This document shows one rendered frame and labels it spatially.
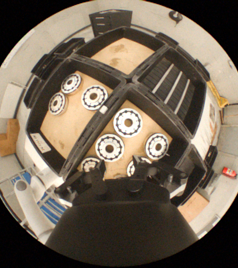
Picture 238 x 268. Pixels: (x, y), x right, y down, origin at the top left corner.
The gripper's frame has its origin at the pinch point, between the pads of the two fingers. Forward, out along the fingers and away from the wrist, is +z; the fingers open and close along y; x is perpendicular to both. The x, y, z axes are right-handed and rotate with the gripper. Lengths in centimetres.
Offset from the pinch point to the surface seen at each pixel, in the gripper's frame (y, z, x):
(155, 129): 15.7, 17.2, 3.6
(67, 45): -56, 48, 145
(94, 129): -5.2, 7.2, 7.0
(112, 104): 0.2, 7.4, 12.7
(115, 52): 5, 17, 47
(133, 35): 18, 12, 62
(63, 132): -23.1, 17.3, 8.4
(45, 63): -92, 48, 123
